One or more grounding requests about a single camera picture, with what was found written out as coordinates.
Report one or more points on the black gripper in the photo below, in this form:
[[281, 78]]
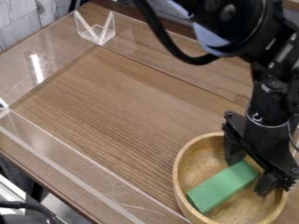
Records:
[[265, 144]]

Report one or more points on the green rectangular block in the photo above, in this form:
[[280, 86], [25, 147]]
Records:
[[216, 189]]

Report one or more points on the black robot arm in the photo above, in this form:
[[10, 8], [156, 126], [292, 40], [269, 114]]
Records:
[[249, 29]]

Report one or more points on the brown wooden bowl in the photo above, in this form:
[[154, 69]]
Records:
[[199, 161]]

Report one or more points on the clear acrylic enclosure wall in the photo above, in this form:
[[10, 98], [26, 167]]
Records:
[[105, 122]]

